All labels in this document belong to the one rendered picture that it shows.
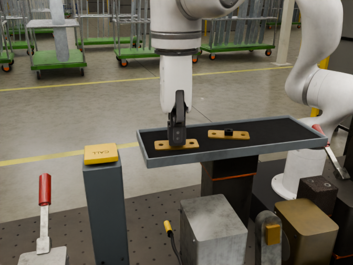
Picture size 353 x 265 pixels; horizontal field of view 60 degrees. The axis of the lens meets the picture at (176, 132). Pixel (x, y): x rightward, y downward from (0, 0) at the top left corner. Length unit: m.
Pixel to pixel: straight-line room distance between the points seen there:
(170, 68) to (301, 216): 0.33
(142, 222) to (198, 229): 0.67
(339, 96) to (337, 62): 2.75
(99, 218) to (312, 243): 0.38
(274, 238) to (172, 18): 0.37
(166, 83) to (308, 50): 0.53
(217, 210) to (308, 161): 0.61
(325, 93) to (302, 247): 0.54
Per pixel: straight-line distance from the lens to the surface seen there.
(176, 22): 0.50
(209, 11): 0.45
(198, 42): 0.52
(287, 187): 1.15
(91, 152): 0.59
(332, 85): 0.99
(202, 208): 0.52
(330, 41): 0.93
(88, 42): 9.39
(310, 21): 0.90
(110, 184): 0.59
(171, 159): 0.55
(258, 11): 8.96
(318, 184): 0.65
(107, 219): 0.64
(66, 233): 1.15
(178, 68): 0.50
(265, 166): 1.30
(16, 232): 1.22
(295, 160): 1.09
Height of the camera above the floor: 1.42
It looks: 24 degrees down
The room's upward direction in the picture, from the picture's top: straight up
